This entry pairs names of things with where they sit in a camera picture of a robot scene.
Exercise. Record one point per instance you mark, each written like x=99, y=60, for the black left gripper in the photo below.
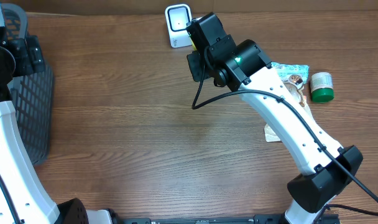
x=31, y=54

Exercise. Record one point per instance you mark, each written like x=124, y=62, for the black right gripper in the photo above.
x=196, y=66

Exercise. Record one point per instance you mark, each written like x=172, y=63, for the yellow and blue bar packet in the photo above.
x=193, y=45

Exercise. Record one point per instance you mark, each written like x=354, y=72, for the teal snack packet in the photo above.
x=285, y=71

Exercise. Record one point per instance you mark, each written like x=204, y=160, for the beige Pantree snack bag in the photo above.
x=295, y=85

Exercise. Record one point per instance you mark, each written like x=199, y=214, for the green lid white jar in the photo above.
x=321, y=85

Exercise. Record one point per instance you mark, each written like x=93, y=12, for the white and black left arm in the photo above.
x=23, y=198

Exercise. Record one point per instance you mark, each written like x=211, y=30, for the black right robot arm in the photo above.
x=325, y=165

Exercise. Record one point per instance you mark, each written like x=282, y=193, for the white barcode scanner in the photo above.
x=177, y=17

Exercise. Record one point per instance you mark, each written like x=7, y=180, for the dark grey plastic basket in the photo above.
x=32, y=95

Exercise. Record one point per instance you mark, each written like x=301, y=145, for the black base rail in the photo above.
x=256, y=219

